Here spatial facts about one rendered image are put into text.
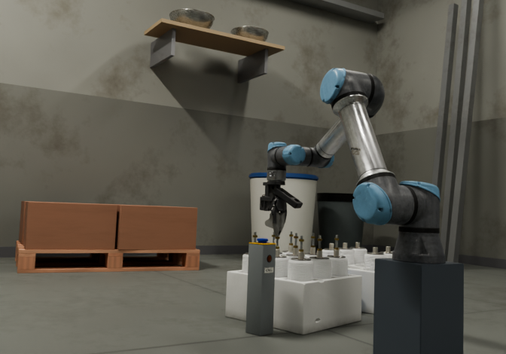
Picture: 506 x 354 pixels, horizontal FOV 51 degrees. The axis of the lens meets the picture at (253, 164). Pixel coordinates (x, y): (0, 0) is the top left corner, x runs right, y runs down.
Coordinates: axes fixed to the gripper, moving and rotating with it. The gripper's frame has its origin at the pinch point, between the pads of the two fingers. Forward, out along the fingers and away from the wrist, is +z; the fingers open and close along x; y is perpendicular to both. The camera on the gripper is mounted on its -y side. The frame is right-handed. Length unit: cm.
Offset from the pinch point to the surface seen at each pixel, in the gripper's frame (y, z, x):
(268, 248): -7.8, 4.6, 19.3
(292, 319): -12.8, 29.9, 9.7
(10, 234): 266, 17, -47
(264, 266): -7.6, 10.7, 20.9
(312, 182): 100, -32, -210
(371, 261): -19, 13, -48
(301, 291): -16.4, 19.3, 10.1
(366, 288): -18, 24, -45
